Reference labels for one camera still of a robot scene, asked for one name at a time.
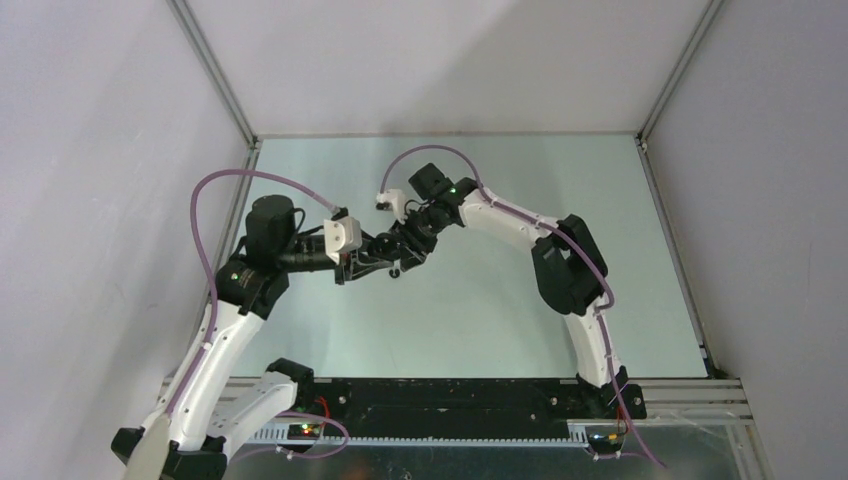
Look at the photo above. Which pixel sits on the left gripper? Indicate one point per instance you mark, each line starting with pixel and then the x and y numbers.
pixel 354 267

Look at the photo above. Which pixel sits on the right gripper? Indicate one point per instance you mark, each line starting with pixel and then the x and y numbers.
pixel 411 247

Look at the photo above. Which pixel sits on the black charging case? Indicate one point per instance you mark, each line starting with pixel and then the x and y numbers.
pixel 383 248

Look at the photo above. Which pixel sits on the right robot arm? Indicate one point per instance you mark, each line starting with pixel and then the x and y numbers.
pixel 570 272

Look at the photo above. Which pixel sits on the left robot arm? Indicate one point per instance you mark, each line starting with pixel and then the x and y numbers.
pixel 190 435

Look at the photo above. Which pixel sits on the left controller board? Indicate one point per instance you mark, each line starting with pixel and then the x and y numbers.
pixel 304 431

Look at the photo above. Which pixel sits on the controller board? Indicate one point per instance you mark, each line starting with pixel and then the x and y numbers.
pixel 304 431
pixel 611 438

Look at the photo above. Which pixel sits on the right controller board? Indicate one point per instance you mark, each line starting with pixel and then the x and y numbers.
pixel 611 438

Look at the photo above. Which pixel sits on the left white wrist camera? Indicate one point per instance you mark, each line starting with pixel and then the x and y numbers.
pixel 341 236

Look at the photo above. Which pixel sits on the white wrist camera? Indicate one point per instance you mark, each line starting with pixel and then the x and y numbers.
pixel 394 201
pixel 341 236

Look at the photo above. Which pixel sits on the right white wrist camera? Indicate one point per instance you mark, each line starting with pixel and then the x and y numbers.
pixel 394 201

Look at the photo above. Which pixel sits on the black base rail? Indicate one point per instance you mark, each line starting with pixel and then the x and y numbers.
pixel 466 409

